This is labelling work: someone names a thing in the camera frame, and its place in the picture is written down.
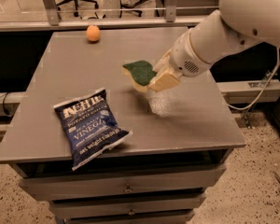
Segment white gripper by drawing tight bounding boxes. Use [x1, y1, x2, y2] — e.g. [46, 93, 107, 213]
[148, 28, 211, 92]

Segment green and yellow sponge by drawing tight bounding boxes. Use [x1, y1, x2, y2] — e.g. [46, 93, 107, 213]
[122, 60, 156, 92]

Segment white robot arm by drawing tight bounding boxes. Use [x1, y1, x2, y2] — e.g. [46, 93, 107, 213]
[148, 0, 280, 91]

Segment blue kettle chip bag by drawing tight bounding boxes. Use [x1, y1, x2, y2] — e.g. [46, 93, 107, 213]
[53, 89, 132, 171]

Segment grey drawer cabinet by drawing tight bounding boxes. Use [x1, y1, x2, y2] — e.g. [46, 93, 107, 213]
[0, 28, 245, 224]

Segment orange fruit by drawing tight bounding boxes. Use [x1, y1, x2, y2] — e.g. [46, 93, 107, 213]
[86, 25, 101, 42]

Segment white cable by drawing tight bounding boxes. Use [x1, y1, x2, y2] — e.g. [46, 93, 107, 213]
[225, 47, 280, 112]

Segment metal railing frame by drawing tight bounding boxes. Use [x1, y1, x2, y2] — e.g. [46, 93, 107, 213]
[0, 0, 218, 32]

